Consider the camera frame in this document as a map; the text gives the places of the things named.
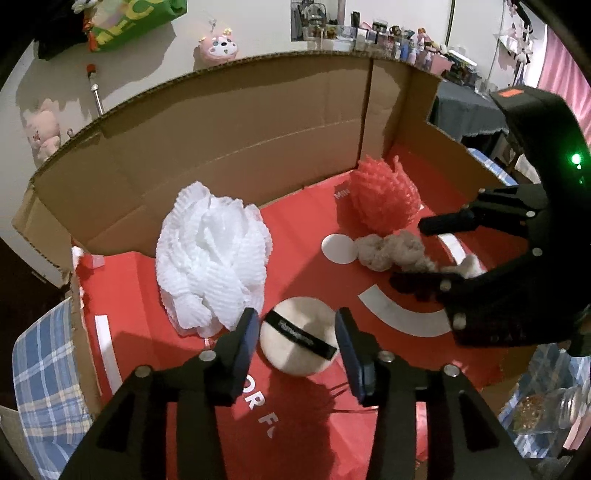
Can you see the green tote bag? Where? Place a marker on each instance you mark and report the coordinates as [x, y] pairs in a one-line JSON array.
[[138, 23]]

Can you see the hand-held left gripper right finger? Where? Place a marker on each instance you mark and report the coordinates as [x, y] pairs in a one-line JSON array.
[[353, 355]]

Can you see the beige round powder puff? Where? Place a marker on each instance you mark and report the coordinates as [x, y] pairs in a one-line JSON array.
[[295, 355]]

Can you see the small panda plush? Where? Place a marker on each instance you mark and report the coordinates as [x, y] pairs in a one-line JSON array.
[[85, 4]]

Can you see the clear plastic jar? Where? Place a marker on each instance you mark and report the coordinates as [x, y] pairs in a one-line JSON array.
[[535, 410]]

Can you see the beige knitted scrunchie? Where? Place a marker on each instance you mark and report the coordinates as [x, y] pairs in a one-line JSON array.
[[392, 251]]

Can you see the row of cosmetic bottles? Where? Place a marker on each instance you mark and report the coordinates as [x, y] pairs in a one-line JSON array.
[[406, 41]]

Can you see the red printed mat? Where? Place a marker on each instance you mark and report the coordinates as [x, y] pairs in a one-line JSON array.
[[286, 240]]

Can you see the white mesh bath pouf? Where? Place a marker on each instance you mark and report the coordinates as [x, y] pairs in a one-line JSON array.
[[207, 258]]

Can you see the wall mirror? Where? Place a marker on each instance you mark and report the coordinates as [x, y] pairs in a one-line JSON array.
[[318, 18]]

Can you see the black bag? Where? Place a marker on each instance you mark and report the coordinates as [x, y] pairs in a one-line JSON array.
[[60, 32]]

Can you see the pink curtain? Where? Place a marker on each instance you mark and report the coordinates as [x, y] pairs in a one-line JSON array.
[[568, 69]]

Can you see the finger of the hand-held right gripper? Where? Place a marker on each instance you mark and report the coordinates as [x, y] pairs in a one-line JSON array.
[[498, 207], [489, 304]]

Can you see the red mesh bath pouf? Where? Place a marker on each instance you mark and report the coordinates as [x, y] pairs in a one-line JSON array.
[[378, 194]]

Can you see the dark cloth covered table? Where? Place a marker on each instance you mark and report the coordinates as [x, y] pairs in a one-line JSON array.
[[461, 110]]

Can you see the cardboard box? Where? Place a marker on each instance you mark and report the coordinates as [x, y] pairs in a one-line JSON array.
[[231, 138]]

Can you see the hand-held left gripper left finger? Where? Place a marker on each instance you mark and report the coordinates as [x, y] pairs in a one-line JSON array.
[[244, 341]]

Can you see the white fluffy scrunchie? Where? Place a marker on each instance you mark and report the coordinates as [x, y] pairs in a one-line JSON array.
[[471, 266]]

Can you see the pink round plush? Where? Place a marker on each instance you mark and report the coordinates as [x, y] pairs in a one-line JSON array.
[[219, 46]]

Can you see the pink plush bear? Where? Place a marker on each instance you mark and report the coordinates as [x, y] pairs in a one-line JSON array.
[[44, 129]]

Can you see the red-tipped metal rod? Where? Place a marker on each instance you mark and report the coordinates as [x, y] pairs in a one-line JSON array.
[[96, 92]]

